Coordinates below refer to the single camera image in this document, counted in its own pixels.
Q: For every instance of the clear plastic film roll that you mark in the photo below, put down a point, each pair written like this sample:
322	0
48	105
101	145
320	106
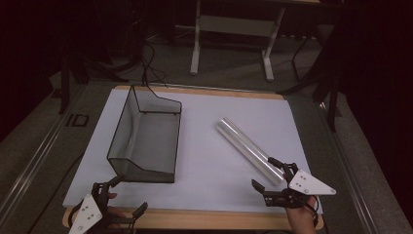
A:
248	149

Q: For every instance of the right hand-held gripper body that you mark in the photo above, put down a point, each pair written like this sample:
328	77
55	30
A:
307	186

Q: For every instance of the person's left hand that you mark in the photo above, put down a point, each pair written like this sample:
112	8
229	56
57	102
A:
116	213

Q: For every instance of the black metal stand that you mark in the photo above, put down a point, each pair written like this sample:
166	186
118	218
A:
69	71
328	78

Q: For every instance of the metal floor rail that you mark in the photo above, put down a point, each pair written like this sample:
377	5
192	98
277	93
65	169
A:
349	169
30	165

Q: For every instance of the white metal desk frame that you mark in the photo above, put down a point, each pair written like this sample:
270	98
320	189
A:
233	25

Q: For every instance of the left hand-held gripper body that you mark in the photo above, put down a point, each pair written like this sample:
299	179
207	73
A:
87	213

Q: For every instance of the white paper table cover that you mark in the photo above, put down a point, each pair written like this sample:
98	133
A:
207	162

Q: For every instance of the person's right hand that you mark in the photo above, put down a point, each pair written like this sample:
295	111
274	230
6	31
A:
302	217

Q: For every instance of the black floor socket plate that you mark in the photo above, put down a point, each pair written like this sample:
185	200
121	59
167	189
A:
77	120

